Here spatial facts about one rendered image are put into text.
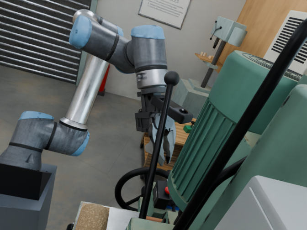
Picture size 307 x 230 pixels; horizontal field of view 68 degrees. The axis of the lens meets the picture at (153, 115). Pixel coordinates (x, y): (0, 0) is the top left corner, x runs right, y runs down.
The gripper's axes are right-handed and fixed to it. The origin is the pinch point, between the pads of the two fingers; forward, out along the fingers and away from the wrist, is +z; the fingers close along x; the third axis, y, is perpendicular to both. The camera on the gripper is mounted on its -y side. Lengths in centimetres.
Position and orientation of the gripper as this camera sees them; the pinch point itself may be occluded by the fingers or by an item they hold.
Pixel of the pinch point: (166, 160)
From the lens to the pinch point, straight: 63.6
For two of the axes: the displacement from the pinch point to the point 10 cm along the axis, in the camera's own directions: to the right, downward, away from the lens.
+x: -7.0, 1.0, -7.0
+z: 1.1, 9.9, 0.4
